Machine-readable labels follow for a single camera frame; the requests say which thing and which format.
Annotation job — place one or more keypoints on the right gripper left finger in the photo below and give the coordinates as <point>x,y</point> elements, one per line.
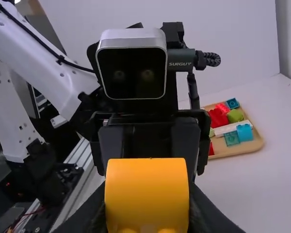
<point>87,218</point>

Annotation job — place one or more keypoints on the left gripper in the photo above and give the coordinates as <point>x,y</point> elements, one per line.
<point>148,114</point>

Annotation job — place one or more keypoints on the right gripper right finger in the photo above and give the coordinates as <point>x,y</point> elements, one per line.
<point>203,218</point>

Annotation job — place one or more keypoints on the yellow toy car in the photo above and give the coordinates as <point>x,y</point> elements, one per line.
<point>145,184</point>

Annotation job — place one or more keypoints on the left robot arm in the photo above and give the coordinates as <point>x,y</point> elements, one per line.
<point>38,63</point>

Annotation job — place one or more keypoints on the red toy brick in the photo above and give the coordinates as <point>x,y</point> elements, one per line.
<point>211,149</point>

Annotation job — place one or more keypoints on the silver rails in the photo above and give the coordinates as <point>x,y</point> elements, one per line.
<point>80,155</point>

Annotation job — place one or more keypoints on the small green toy brick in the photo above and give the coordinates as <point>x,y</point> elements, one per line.
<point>212,133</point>

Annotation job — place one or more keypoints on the white long toy brick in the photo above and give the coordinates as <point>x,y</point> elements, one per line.
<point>220,132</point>

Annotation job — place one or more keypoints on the red toy car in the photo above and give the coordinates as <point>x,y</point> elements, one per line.
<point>217,117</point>

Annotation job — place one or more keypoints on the clear teal toy brick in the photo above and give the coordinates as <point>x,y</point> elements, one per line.
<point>231,139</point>

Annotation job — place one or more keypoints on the tan tray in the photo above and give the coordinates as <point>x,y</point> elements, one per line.
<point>254,143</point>

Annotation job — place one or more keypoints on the cyan toy brick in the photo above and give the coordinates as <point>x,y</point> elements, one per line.
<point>245,133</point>

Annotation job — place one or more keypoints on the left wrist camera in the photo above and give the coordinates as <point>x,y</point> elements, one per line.
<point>131,63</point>

